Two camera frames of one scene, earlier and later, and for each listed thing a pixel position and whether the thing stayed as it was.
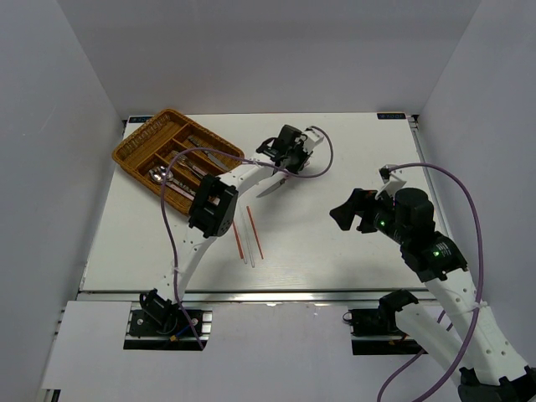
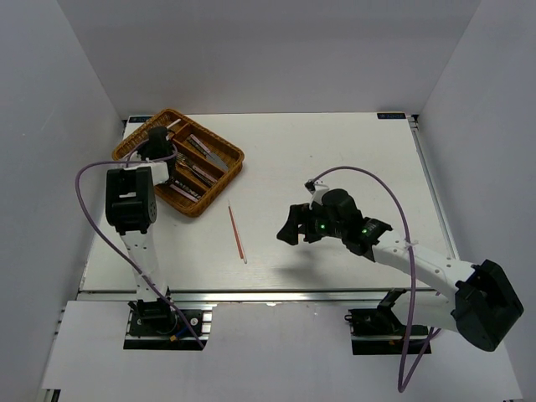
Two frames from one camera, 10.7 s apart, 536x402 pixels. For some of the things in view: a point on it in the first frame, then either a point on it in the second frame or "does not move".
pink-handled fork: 182,160 does not move
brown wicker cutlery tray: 142,157 does not move
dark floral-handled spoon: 175,182 does not move
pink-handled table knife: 277,184 → 211,156
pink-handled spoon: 157,176 does not move
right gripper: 360,202 → 299,214
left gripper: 305,156 → 141,152
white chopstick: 248,244 → 173,123
